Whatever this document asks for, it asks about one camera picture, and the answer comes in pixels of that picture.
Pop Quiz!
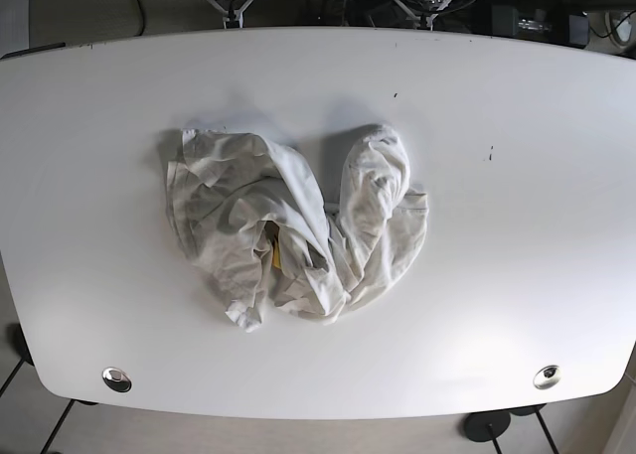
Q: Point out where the white printed T-shirt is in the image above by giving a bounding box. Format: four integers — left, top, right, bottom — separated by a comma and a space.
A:
166, 125, 428, 332

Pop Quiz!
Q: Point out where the left silver table grommet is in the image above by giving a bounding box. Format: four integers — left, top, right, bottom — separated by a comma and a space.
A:
101, 367, 132, 393

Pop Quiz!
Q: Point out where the silver table grommet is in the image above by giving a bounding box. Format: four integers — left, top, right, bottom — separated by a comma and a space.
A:
533, 365, 562, 390
101, 367, 132, 393

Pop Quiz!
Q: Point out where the black round stand base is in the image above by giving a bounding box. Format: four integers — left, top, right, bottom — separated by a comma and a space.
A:
461, 410, 511, 443

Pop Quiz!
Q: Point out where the black power adapter box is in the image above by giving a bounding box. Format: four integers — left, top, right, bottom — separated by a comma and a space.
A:
491, 5, 520, 38

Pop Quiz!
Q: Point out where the right silver table grommet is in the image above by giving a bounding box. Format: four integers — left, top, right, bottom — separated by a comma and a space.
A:
533, 365, 562, 390

